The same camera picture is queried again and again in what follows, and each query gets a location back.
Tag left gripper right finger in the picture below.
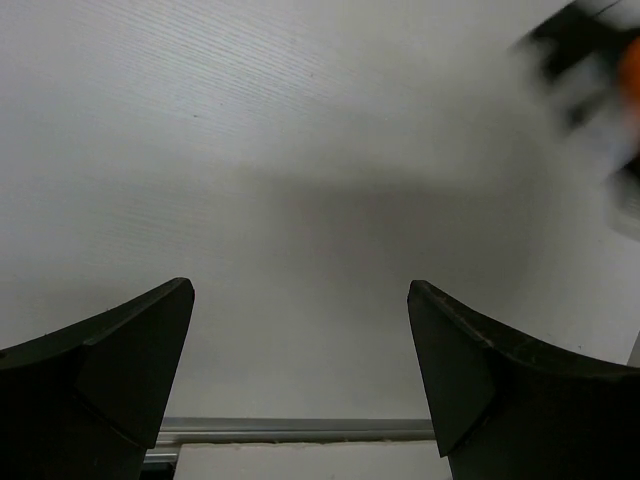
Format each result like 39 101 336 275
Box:
407 280 639 479

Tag front aluminium rail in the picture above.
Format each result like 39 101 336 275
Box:
145 417 435 463

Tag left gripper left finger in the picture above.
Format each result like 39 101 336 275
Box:
1 278 194 479

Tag orange camouflage shorts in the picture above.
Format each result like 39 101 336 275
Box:
514 1 639 238

